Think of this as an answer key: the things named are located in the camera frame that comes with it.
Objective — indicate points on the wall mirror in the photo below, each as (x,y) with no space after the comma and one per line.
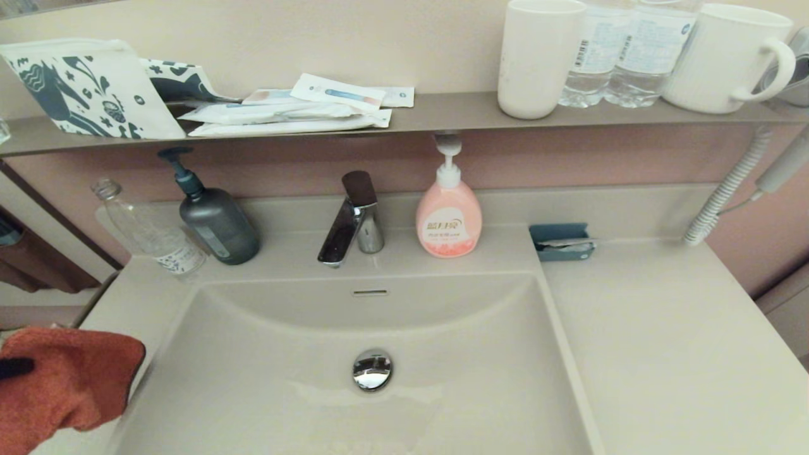
(25,5)

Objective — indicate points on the white ribbed mug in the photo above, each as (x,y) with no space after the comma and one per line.
(714,63)

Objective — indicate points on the small patterned toiletry pouch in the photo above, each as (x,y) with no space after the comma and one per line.
(183,79)

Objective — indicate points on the grey hair dryer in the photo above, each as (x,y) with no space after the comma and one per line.
(784,167)

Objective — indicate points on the beige cabinet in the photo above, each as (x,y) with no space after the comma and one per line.
(790,309)

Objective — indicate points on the orange cleaning cloth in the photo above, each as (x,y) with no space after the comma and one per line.
(76,379)

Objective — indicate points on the small white sachet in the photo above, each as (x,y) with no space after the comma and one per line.
(398,97)

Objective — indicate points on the white plastic tumbler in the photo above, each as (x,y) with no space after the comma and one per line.
(537,63)

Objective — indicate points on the white toothbrush packet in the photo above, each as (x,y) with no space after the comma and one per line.
(341,93)

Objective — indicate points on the pinkish small packet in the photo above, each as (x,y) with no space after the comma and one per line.
(268,97)

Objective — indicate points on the chrome drain stopper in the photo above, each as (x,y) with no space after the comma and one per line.
(373,370)

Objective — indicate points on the brown fabric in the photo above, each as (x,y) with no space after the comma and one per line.
(44,265)

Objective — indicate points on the chrome dryer holder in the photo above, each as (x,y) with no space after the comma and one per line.
(801,88)

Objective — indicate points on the beige wash basin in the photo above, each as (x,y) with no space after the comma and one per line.
(253,379)

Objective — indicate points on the large patterned toiletry pouch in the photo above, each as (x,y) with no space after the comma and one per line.
(82,88)

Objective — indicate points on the clear water bottle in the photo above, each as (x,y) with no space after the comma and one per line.
(591,57)
(651,57)

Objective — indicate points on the blue soap dish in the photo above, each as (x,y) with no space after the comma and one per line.
(559,230)

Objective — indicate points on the grey wall shelf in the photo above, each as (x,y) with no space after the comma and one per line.
(442,114)

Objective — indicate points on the chrome sink faucet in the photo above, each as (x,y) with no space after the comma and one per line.
(341,237)

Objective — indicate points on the pink soap pump bottle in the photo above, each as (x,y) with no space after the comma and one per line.
(449,221)

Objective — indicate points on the clear drinking glass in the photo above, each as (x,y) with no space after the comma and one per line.
(4,131)

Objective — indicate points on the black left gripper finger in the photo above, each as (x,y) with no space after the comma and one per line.
(16,368)

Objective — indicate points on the clear empty plastic bottle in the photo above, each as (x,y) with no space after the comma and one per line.
(152,234)

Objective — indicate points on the white packet blue print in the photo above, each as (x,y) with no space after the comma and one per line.
(265,112)

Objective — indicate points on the large white flat packet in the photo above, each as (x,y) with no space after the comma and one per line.
(284,128)

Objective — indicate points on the dark grey pump bottle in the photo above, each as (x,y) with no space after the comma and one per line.
(221,227)

